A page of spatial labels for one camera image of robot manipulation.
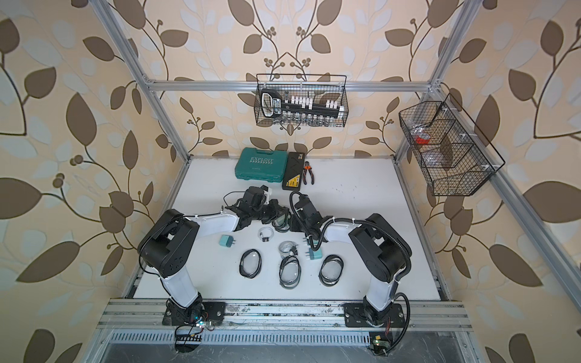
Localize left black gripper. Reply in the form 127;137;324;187
250;199;289;223

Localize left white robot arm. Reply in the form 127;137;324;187
138;187;290;328

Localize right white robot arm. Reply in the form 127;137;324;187
289;191;412;325

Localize green charger middle right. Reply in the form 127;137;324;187
305;234;318;248

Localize green charger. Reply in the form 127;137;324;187
219;234;235;248
305;234;318;248
307;248;323;260

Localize green charger lower right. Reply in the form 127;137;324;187
307;248;323;260

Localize black yellow-label case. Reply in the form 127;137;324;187
281;152;305;191

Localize green charger far left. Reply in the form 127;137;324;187
219;234;235;248

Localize green plastic tool case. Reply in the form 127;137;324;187
235;148;287;182

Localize orange black pliers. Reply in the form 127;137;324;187
302;161;315;185

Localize black pouch middle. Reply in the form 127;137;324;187
278;256;302;290

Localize black pouch right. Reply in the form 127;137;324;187
319;254;344;287

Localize black socket set holder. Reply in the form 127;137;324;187
254;88;349;121

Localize red item in basket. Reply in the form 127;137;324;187
410;126;431;147

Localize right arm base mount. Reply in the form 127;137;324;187
342;299;405;328

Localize back wire basket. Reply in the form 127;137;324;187
254;73;349;129

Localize wire basket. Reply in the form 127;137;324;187
254;73;349;129
399;94;505;197

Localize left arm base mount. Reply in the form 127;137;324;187
162;294;226;329

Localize right wire basket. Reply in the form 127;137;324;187
399;94;505;197

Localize aluminium front rail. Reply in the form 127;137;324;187
98;299;474;332

